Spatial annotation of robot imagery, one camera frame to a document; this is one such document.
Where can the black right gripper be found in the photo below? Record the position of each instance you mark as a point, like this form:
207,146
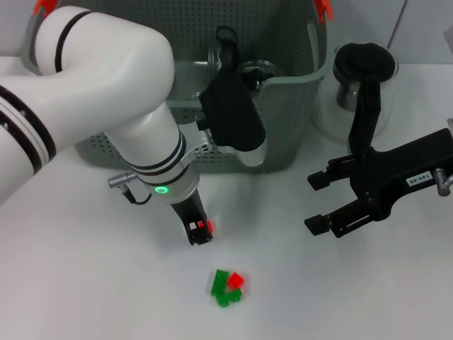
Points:
385,177

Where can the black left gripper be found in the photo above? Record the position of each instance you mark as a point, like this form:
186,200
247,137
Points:
189,212

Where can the small red toy brick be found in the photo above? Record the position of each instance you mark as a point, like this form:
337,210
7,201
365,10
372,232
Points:
209,225
235,280

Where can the green long toy brick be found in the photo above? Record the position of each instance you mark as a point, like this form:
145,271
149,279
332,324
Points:
218,281

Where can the grey perforated storage bin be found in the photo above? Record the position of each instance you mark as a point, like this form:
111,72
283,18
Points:
283,124

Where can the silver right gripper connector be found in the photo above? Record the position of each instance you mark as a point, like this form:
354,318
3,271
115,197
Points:
442,182

